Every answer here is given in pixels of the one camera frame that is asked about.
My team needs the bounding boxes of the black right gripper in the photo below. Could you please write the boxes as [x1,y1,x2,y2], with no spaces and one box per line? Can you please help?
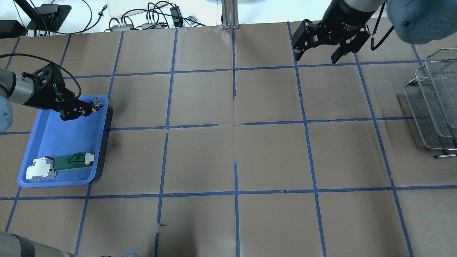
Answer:
[292,14,371,64]

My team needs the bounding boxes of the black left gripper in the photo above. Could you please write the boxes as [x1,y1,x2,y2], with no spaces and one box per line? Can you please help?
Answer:
[21,66,96,121]

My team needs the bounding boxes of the small push button switch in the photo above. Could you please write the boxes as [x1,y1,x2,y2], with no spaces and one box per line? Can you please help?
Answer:
[89,97,105,112]

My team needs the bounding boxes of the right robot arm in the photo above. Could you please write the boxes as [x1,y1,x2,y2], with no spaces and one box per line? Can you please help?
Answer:
[291,0,457,64]

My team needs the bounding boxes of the blue plastic tray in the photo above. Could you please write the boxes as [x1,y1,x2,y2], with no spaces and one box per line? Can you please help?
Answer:
[17,95,109,188]

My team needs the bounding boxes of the green terminal block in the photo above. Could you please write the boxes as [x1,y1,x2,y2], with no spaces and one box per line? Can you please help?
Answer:
[54,152,95,171]

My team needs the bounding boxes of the white circuit breaker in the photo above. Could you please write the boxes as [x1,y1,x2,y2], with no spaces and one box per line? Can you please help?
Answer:
[25,156,57,181]

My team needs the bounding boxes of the black monitor stand base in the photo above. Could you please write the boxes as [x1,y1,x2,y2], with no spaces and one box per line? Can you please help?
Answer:
[26,4,72,32]

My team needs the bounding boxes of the black power adapter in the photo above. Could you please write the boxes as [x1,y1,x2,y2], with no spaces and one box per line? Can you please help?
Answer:
[170,5,184,27]

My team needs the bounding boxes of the aluminium frame post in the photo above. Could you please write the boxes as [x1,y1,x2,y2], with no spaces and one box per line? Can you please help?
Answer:
[221,0,240,30]

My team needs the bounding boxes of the metal wire mesh shelf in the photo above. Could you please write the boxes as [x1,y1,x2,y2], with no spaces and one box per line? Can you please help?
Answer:
[403,47,456,159]

